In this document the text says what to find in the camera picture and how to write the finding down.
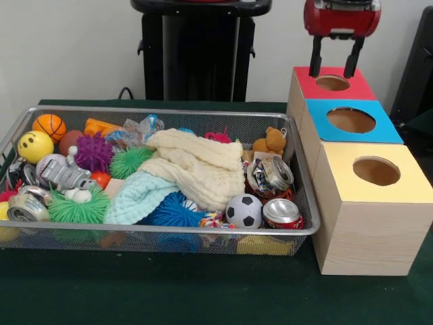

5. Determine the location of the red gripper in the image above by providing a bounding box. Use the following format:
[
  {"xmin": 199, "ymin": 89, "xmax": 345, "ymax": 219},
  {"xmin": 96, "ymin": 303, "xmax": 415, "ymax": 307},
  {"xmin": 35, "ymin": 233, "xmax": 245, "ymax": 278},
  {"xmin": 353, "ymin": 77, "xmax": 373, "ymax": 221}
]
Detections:
[{"xmin": 302, "ymin": 0, "xmax": 382, "ymax": 80}]

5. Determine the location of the colourful dotted cloth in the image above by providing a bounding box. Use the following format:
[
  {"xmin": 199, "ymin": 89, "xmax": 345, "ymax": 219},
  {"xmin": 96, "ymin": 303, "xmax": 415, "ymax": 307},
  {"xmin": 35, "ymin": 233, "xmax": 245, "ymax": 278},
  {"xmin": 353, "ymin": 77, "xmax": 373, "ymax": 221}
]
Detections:
[{"xmin": 198, "ymin": 210, "xmax": 237, "ymax": 230}]

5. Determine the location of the wooden box with three holes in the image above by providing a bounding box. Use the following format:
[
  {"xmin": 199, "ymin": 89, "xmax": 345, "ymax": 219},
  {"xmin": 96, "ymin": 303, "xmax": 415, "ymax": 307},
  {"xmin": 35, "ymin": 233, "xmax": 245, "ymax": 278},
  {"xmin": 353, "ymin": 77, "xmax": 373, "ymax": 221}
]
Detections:
[{"xmin": 286, "ymin": 66, "xmax": 433, "ymax": 277}]

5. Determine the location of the metal mesh bin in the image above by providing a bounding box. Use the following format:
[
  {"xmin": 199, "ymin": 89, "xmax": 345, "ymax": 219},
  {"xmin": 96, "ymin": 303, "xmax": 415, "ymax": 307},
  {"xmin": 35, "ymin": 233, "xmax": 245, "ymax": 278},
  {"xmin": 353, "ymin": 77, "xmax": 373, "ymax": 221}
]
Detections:
[{"xmin": 0, "ymin": 105, "xmax": 321, "ymax": 255}]

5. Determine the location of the black upright panel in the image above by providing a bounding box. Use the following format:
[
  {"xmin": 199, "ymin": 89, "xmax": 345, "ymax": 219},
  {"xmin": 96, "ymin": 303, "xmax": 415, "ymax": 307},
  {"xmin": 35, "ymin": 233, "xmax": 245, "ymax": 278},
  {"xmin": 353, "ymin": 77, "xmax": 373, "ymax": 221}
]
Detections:
[{"xmin": 388, "ymin": 5, "xmax": 433, "ymax": 119}]

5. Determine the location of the brown teddy bear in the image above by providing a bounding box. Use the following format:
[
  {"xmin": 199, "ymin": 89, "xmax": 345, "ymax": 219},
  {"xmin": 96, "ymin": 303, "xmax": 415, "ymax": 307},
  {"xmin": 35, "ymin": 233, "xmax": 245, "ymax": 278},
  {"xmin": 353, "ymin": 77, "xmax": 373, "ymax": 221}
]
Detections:
[{"xmin": 252, "ymin": 127, "xmax": 288, "ymax": 156}]

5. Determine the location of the dark green table cloth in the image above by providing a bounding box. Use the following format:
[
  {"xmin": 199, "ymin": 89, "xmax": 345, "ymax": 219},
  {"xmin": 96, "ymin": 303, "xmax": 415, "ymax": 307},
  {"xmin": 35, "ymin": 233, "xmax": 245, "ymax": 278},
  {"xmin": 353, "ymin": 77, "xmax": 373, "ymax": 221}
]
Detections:
[
  {"xmin": 0, "ymin": 99, "xmax": 433, "ymax": 325},
  {"xmin": 394, "ymin": 110, "xmax": 433, "ymax": 163}
]

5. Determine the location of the crushed red soda can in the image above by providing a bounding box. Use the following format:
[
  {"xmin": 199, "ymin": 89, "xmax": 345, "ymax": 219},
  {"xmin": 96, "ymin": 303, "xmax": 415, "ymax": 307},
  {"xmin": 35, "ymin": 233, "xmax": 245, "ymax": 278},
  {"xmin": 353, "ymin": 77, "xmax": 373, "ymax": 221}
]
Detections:
[{"xmin": 262, "ymin": 198, "xmax": 304, "ymax": 230}]

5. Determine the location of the cream knitted cloth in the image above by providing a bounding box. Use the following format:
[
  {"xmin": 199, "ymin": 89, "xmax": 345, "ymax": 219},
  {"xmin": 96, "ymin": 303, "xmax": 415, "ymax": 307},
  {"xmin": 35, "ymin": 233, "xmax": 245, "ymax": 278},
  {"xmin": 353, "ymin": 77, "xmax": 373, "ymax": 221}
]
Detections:
[{"xmin": 137, "ymin": 128, "xmax": 246, "ymax": 213}]

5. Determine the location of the black and white soccer ball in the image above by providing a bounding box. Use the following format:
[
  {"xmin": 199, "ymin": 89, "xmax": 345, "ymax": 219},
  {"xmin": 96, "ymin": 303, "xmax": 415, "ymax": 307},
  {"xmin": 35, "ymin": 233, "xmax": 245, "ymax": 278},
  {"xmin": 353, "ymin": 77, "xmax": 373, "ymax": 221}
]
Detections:
[{"xmin": 225, "ymin": 193, "xmax": 264, "ymax": 230}]

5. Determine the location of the blue spiky ball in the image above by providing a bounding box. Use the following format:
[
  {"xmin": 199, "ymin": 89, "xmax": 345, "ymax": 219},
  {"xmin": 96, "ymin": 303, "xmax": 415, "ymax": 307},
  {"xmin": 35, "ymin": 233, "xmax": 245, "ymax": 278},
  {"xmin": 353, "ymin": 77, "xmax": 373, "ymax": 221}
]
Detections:
[{"xmin": 140, "ymin": 191, "xmax": 212, "ymax": 228}]

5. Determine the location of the mint knitted cloth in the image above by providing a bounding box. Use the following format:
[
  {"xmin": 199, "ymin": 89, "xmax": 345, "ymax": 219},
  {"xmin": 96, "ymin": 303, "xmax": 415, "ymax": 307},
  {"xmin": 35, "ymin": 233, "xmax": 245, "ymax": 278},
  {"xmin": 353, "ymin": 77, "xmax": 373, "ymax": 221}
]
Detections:
[{"xmin": 103, "ymin": 171, "xmax": 180, "ymax": 226}]

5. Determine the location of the purple spiky ball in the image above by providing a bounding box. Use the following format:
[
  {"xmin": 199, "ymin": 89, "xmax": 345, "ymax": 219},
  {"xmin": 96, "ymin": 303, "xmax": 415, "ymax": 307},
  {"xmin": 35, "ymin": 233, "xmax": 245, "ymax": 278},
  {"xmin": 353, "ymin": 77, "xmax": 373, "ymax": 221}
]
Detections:
[{"xmin": 73, "ymin": 131, "xmax": 114, "ymax": 173}]

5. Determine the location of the orange toy basketball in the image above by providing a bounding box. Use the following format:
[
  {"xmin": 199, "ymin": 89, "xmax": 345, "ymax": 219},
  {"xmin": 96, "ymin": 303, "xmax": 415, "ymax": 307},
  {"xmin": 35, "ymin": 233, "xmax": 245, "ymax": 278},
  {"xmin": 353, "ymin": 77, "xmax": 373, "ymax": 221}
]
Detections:
[{"xmin": 32, "ymin": 114, "xmax": 68, "ymax": 145}]

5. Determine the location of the green fuzzy ball with eyes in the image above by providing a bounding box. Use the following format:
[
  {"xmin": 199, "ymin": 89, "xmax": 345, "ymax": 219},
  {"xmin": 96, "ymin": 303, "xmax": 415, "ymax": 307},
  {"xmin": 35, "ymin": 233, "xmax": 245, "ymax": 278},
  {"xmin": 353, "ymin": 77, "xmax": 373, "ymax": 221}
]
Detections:
[{"xmin": 47, "ymin": 184, "xmax": 112, "ymax": 224}]

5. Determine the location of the yellow smiley ball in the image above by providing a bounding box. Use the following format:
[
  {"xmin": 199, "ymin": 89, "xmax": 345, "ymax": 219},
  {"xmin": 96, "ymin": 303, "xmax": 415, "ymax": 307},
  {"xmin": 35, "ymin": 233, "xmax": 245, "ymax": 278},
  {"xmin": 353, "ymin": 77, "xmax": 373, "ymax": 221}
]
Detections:
[{"xmin": 17, "ymin": 131, "xmax": 55, "ymax": 165}]

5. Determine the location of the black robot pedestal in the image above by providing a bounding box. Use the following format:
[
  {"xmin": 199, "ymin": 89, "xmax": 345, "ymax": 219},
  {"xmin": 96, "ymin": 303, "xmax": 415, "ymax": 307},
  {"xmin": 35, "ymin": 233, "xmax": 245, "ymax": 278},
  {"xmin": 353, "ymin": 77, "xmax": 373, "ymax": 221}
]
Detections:
[{"xmin": 130, "ymin": 0, "xmax": 273, "ymax": 102}]

